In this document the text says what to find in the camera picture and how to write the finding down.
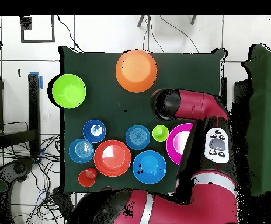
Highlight large pink bowl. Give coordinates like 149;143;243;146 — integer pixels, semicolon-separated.
166;122;194;166

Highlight large light orange bowl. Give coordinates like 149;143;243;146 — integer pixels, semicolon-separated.
114;49;159;93

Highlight small light blue bowl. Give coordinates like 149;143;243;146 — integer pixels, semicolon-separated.
68;138;95;165
125;124;151;151

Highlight light green cup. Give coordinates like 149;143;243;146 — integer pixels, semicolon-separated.
152;124;170;142

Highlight dark green tablecloth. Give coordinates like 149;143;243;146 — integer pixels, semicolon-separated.
59;45;227;194

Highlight shallow red-orange bowl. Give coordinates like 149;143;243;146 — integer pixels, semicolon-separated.
93;139;132;178

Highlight medium blue bowl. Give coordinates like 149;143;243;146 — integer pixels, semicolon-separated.
132;150;167;185

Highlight small dark blue bowl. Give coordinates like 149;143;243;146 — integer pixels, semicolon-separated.
82;119;107;144

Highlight red-orange cup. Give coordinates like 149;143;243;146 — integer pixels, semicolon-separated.
78;167;98;188

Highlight light green bowl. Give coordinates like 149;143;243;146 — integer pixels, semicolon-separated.
51;73;88;110

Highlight grey tripod legs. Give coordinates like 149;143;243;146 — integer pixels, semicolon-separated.
137;15;198;28

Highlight black power strip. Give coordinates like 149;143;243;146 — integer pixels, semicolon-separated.
52;187;75;218

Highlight black chair base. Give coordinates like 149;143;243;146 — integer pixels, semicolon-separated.
0;157;36;187

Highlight black bench frame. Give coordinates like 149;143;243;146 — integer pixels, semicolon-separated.
0;73;41;157

